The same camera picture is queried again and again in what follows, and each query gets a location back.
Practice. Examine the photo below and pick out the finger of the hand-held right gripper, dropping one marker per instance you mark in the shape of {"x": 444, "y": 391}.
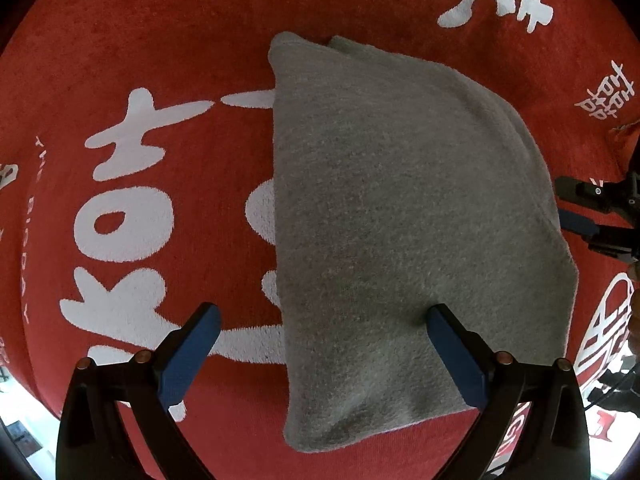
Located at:
{"x": 580, "y": 224}
{"x": 595, "y": 195}

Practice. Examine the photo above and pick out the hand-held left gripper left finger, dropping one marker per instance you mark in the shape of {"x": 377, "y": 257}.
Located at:
{"x": 190, "y": 352}

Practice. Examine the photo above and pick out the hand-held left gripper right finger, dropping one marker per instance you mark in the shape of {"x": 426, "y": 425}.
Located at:
{"x": 456, "y": 355}

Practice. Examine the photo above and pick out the grey towel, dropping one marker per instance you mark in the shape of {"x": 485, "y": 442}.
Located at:
{"x": 375, "y": 185}

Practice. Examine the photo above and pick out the red blanket with white print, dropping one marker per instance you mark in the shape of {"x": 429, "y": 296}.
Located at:
{"x": 150, "y": 40}

